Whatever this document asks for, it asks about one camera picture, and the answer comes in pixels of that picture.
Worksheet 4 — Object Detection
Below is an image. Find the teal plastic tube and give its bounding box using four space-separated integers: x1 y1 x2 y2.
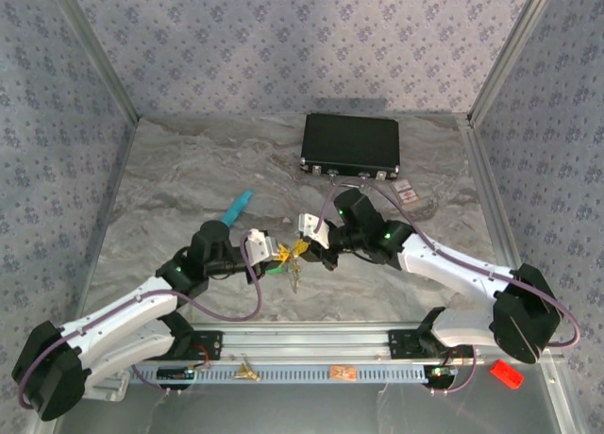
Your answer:
221 190 256 228

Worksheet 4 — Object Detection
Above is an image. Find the small brass clip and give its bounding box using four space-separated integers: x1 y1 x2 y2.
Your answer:
229 356 261 383

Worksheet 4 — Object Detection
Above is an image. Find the left circuit board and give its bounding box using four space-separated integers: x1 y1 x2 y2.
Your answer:
156 365 197 383

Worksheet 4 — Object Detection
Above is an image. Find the circuit board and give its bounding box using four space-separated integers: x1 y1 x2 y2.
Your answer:
424 365 459 391
156 365 197 383

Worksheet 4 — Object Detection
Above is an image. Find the orange patterned tag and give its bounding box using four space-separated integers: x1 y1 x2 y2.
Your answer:
328 364 359 382

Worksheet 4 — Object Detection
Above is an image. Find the right circuit board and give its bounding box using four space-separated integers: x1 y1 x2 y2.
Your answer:
424 365 459 391

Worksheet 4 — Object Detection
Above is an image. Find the red plastic block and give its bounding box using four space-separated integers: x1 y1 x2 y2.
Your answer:
489 359 525 389

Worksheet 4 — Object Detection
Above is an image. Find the red white tag with chain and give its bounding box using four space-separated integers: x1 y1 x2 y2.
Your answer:
391 178 440 221

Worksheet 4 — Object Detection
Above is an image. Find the black case with metal handle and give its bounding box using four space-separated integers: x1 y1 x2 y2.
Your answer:
297 112 401 190

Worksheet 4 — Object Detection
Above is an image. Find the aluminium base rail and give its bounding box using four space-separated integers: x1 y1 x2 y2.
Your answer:
51 327 567 365

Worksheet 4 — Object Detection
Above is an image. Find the aluminium side rail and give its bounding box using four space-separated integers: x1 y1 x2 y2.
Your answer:
460 115 586 434
65 115 143 329

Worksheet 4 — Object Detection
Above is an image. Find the grey slotted cable duct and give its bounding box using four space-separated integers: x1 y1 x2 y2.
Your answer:
126 363 454 384

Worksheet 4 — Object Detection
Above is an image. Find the short purple cable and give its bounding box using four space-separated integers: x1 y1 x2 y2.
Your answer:
428 343 478 397
129 362 185 397

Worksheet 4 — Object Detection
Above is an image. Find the white plastic bracket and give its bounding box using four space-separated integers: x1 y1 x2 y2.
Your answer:
82 367 131 402

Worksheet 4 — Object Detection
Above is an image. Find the aluminium frame post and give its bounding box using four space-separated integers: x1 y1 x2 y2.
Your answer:
466 0 561 126
44 0 143 124

